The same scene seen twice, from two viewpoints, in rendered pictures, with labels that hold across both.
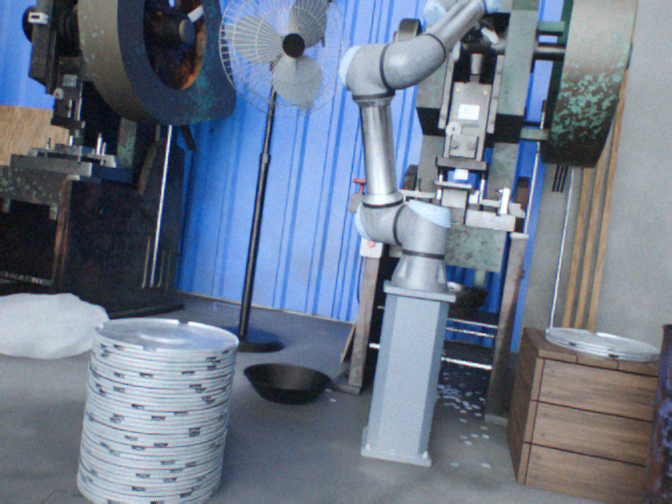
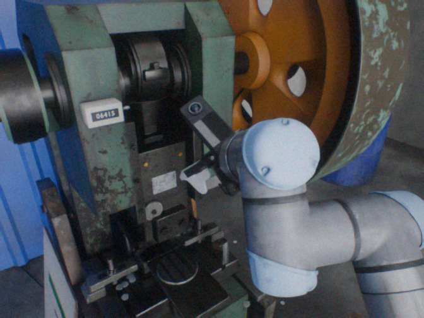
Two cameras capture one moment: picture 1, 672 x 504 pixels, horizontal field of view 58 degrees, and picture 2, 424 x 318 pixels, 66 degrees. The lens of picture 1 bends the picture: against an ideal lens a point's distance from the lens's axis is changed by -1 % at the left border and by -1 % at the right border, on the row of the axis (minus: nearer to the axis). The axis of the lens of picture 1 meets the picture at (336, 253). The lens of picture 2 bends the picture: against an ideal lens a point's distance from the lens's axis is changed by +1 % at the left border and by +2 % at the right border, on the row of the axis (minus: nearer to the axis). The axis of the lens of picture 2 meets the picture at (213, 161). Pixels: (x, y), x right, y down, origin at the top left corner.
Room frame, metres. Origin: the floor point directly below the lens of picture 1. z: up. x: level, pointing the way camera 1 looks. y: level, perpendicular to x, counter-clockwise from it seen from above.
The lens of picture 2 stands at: (1.69, 0.07, 1.53)
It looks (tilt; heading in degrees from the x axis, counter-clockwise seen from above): 28 degrees down; 310
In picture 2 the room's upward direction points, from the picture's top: straight up
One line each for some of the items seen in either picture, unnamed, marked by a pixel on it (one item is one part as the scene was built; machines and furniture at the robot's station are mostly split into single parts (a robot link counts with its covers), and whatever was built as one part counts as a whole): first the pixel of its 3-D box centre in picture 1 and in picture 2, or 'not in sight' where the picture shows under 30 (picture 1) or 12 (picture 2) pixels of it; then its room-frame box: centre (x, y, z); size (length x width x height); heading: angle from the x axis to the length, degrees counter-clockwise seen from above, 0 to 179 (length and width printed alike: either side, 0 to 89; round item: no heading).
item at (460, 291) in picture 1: (443, 297); not in sight; (2.34, -0.43, 0.36); 0.34 x 0.34 x 0.10
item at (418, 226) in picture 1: (425, 226); not in sight; (1.64, -0.23, 0.62); 0.13 x 0.12 x 0.14; 53
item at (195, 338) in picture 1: (168, 334); not in sight; (1.25, 0.33, 0.32); 0.29 x 0.29 x 0.01
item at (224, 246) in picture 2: (505, 200); (223, 250); (2.18, -0.57, 0.75); 0.03 x 0.03 x 0.10; 75
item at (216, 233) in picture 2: (503, 201); (200, 229); (2.30, -0.60, 0.76); 0.17 x 0.06 x 0.10; 75
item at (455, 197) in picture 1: (453, 203); (186, 293); (2.18, -0.39, 0.72); 0.25 x 0.14 x 0.14; 165
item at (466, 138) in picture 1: (468, 121); (158, 183); (2.30, -0.42, 1.04); 0.17 x 0.15 x 0.30; 165
